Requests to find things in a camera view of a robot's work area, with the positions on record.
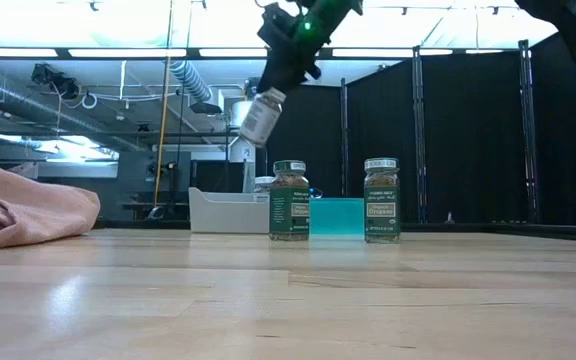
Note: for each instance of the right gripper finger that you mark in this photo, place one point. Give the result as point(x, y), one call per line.
point(275, 80)
point(310, 71)

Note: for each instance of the white lid bagel seasoning jar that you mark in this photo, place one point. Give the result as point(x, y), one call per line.
point(264, 184)
point(260, 120)

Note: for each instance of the white plastic bin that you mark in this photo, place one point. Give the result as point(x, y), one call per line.
point(223, 215)

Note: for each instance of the teal plastic bin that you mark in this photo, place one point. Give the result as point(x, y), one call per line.
point(336, 217)

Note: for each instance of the green label oregano jar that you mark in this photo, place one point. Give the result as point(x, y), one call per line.
point(289, 210)
point(382, 210)

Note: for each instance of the white cylinder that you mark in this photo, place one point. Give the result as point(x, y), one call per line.
point(238, 112)

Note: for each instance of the ceiling light strip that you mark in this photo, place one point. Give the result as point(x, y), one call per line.
point(128, 52)
point(373, 52)
point(13, 52)

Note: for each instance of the black partition pole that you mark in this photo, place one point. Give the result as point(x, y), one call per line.
point(418, 125)
point(527, 125)
point(344, 125)

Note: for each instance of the black column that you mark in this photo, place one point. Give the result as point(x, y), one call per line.
point(261, 165)

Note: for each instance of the black cabinet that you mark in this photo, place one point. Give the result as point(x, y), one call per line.
point(218, 175)

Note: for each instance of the yellow pole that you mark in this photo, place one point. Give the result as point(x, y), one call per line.
point(160, 150)

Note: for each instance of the black curtain partition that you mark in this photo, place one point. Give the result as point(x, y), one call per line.
point(483, 125)

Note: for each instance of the black ceiling device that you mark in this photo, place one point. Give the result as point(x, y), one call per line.
point(55, 80)

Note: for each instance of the pink cloth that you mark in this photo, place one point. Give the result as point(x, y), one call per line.
point(33, 210)

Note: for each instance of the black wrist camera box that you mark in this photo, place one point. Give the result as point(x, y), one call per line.
point(273, 25)

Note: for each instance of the grey metal duct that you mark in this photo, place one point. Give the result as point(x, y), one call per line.
point(18, 102)

